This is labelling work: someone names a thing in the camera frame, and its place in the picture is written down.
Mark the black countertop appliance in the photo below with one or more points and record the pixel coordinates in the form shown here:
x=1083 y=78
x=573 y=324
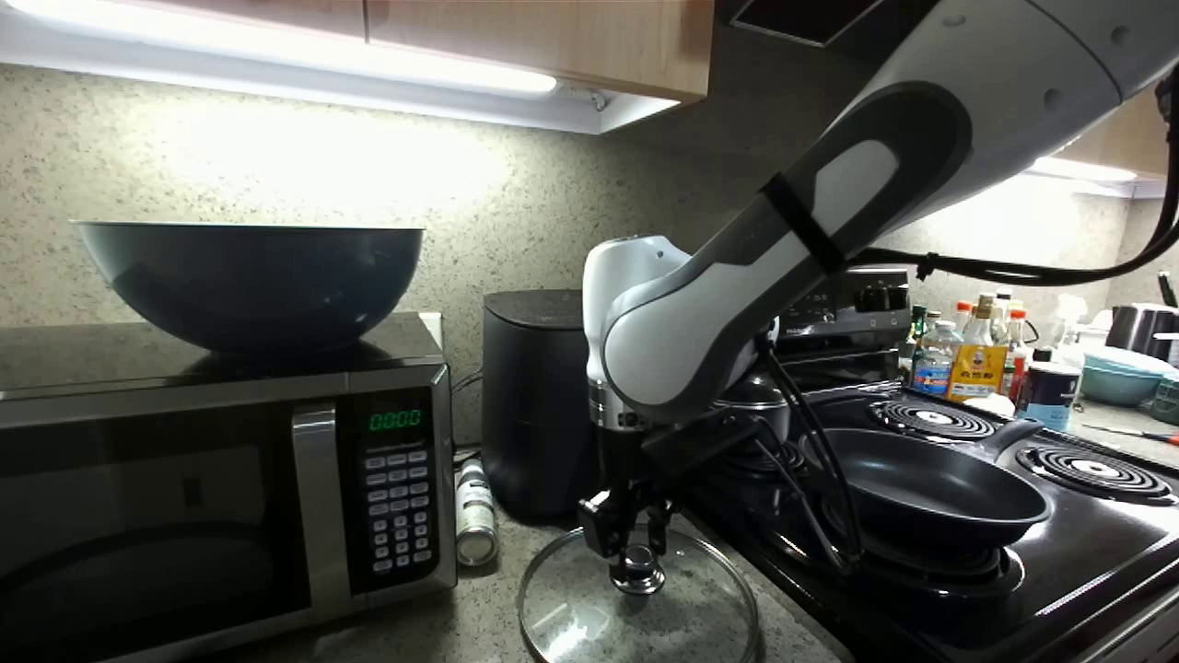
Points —
x=1147 y=329

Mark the dark range hood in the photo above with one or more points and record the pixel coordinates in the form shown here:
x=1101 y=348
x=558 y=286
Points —
x=797 y=14

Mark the yellow label bottle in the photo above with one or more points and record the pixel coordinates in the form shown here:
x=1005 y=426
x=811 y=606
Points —
x=977 y=364

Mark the coil stove burner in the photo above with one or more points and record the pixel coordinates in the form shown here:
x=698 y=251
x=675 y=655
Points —
x=934 y=418
x=1090 y=470

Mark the black frying pan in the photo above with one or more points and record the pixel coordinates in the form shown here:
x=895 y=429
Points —
x=924 y=491

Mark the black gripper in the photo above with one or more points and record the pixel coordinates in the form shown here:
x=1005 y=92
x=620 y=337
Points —
x=633 y=465

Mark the teal bowl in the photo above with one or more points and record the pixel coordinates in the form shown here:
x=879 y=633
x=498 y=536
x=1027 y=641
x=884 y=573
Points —
x=1122 y=378

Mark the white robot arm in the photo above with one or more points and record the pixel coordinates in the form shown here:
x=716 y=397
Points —
x=686 y=343

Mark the clear bottle with blue label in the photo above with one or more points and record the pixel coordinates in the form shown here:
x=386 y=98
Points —
x=929 y=361

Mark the large dark bowl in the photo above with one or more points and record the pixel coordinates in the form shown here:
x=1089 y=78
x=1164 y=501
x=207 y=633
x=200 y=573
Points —
x=245 y=288

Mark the small silver white canister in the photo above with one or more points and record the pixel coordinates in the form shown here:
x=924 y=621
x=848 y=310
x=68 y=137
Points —
x=474 y=510

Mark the white wall outlet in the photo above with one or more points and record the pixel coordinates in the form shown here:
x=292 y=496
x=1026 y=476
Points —
x=427 y=329

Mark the black electric stove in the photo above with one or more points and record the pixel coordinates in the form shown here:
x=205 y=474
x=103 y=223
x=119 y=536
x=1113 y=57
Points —
x=1106 y=552

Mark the round glass lid with knob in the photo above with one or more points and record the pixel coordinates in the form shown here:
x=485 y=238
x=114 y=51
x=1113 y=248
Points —
x=611 y=621

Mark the stainless steel microwave oven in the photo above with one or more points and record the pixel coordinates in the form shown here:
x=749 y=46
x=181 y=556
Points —
x=185 y=491

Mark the black cylindrical appliance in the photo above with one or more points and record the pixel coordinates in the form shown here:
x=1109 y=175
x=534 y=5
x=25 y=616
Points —
x=534 y=405

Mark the under-cabinet light strip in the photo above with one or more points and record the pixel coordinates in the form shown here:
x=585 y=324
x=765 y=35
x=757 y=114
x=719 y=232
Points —
x=307 y=57
x=1089 y=169

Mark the small glass saucepan lid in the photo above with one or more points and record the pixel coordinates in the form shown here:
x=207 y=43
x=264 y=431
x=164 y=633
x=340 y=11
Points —
x=757 y=395

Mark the wooden wall cabinet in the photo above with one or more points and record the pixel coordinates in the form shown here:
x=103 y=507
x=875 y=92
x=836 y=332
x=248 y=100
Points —
x=552 y=37

